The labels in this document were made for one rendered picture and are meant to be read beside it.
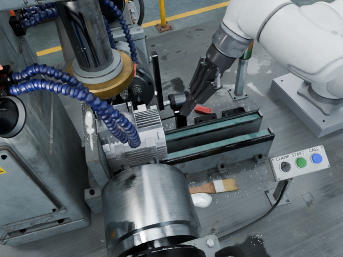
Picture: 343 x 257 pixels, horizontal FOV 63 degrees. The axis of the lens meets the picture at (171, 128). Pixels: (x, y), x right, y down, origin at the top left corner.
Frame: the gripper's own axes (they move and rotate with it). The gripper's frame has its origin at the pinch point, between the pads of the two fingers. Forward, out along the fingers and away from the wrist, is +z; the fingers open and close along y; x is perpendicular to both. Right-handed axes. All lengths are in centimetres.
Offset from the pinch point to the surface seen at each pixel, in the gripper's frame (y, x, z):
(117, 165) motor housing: 3.3, -13.8, 27.7
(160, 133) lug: 0.7, -4.0, 12.7
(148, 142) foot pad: 1.7, -7.1, 16.1
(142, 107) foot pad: -13.8, -6.3, 15.6
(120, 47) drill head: -40.0, -13.1, 9.5
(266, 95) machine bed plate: -31, 61, 9
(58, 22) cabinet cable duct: -296, -17, 142
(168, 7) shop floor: -289, 106, 76
